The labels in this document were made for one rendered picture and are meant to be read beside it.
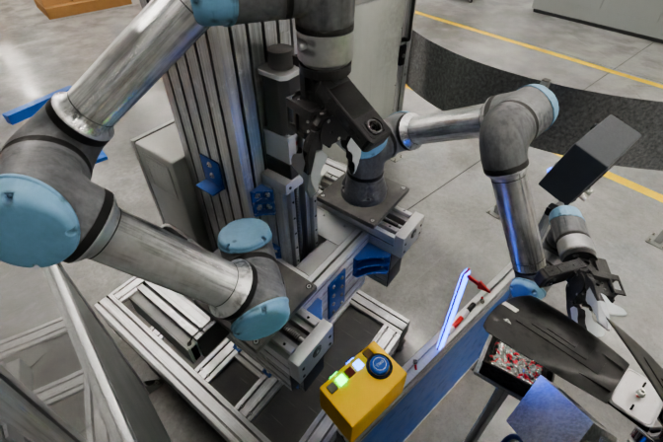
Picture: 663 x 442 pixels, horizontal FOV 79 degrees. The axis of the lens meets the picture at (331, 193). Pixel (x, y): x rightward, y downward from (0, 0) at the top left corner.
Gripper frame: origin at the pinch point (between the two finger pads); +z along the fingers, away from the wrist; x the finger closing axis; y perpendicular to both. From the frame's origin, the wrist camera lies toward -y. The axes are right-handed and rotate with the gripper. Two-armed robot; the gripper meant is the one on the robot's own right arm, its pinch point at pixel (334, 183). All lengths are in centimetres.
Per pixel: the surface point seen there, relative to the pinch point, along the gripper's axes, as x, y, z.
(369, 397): 6.1, -17.6, 40.8
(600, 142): -90, -16, 24
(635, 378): -28, -49, 30
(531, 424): -19, -42, 50
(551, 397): -24, -41, 46
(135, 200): 0, 213, 148
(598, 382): -22, -45, 29
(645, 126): -206, -10, 68
